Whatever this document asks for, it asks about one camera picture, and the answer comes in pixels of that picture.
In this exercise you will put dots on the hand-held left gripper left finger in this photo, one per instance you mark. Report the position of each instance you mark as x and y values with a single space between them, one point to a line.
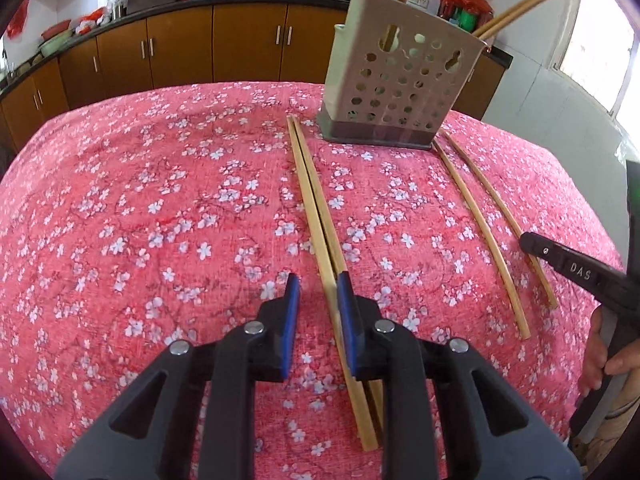
291 330

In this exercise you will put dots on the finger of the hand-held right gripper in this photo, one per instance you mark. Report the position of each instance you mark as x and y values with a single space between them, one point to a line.
537 247

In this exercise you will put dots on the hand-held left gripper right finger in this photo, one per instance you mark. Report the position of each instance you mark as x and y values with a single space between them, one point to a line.
348 330

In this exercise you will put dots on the wooden chopsticks bundle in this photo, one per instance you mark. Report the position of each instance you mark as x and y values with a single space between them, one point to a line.
321 240
492 195

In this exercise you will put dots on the beige perforated utensil holder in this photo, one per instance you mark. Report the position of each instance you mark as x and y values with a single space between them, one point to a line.
365 25

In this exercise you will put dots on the person's right hand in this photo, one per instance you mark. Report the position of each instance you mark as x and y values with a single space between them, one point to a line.
595 360

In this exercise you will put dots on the red floral tablecloth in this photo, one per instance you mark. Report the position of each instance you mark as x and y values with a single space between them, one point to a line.
150 210

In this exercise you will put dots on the white framed window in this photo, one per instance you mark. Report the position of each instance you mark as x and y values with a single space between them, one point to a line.
595 35

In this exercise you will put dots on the green container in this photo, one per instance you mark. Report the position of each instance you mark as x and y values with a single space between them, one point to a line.
467 20

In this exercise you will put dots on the wooden base cabinets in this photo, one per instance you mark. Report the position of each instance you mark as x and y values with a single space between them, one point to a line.
245 45

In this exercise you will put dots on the clear glass jars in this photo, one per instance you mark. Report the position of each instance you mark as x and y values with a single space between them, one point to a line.
118 7

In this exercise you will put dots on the green basin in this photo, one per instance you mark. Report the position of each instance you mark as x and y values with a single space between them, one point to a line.
55 46

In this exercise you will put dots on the red and white plastic bag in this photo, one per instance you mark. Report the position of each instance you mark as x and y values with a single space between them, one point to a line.
92 17

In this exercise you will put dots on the red basin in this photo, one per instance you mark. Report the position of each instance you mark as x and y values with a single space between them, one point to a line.
56 29

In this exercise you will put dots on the hanging red plastic bag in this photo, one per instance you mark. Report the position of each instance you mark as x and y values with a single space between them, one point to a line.
17 22

